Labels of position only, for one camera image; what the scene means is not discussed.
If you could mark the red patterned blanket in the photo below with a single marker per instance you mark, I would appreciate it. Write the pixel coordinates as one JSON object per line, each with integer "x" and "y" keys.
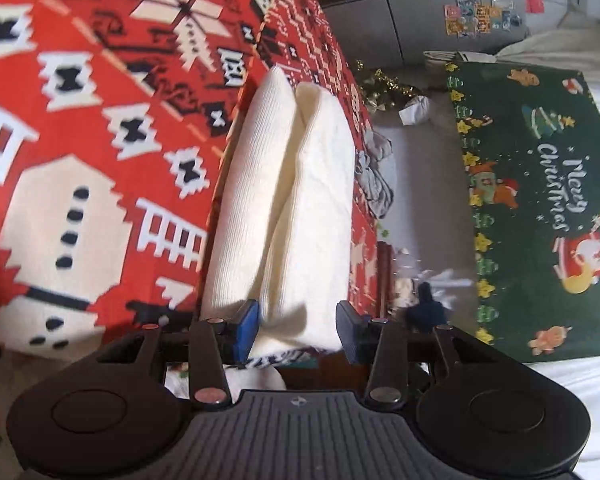
{"x": 105, "y": 110}

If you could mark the brown wooden frame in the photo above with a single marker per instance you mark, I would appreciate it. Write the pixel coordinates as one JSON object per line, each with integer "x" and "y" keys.
{"x": 386, "y": 280}

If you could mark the white tied curtain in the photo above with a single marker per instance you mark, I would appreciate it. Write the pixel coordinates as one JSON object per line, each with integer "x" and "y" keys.
{"x": 460, "y": 56}

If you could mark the grey refrigerator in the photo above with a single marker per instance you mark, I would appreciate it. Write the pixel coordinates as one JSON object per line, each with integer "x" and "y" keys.
{"x": 405, "y": 25}

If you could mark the white fleece clothing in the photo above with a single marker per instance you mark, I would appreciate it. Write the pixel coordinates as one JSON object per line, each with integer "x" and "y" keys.
{"x": 590, "y": 410}

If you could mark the white paper bag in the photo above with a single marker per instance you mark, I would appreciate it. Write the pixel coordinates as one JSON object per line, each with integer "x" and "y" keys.
{"x": 415, "y": 110}

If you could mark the gold tinsel decoration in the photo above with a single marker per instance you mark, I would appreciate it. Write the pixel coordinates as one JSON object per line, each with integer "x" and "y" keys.
{"x": 385, "y": 87}

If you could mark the colourful fridge stickers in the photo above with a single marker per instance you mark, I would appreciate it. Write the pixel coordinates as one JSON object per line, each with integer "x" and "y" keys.
{"x": 480, "y": 17}

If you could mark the grey cloth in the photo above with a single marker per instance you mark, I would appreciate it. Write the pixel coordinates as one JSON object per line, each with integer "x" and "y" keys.
{"x": 377, "y": 175}

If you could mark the green Christmas banner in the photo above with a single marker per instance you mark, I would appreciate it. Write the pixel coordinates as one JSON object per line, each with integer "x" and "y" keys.
{"x": 530, "y": 210}

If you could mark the navy plush item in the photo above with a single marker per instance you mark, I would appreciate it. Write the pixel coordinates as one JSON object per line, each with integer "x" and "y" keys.
{"x": 425, "y": 310}

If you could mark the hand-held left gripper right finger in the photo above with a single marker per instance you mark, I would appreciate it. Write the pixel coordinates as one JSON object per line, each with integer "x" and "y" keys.
{"x": 347, "y": 332}

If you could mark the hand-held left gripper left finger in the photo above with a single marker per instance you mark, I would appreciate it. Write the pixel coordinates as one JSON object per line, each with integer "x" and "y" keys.
{"x": 247, "y": 332}

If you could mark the cream knit vest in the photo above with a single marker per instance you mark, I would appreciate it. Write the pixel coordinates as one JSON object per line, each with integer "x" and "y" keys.
{"x": 280, "y": 210}

